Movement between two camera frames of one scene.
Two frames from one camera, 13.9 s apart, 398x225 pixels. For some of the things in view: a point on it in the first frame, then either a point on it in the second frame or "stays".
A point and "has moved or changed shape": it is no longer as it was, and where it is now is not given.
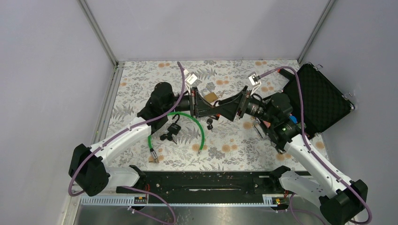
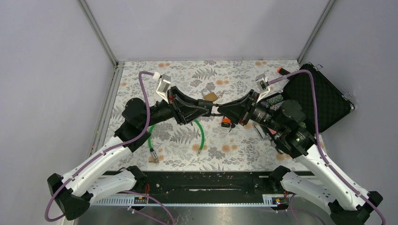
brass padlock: (210, 97) stays
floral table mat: (190, 143) stays
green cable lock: (154, 154) stays
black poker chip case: (324, 101) stays
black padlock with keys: (173, 129) has moved or changed shape
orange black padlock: (210, 121) to (226, 122)
